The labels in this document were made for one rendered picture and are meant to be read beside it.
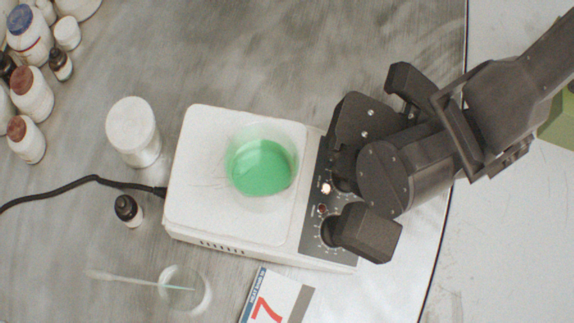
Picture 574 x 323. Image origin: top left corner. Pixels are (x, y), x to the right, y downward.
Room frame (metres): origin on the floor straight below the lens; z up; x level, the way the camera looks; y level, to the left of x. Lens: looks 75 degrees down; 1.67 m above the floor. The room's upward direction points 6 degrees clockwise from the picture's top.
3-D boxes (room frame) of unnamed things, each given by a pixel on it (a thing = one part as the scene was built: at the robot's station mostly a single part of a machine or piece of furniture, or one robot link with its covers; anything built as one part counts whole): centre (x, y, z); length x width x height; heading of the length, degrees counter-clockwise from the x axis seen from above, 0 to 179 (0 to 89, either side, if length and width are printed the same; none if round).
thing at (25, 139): (0.19, 0.33, 0.94); 0.05 x 0.05 x 0.09
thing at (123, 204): (0.13, 0.16, 0.93); 0.03 x 0.03 x 0.07
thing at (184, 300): (0.05, 0.10, 0.91); 0.06 x 0.06 x 0.02
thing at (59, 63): (0.30, 0.30, 0.94); 0.03 x 0.03 x 0.08
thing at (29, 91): (0.25, 0.33, 0.95); 0.06 x 0.06 x 0.10
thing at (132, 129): (0.21, 0.17, 0.94); 0.06 x 0.06 x 0.08
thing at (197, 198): (0.17, 0.05, 0.98); 0.12 x 0.12 x 0.01; 84
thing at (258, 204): (0.16, 0.02, 1.03); 0.07 x 0.06 x 0.08; 148
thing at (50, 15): (0.38, 0.36, 0.93); 0.03 x 0.03 x 0.07
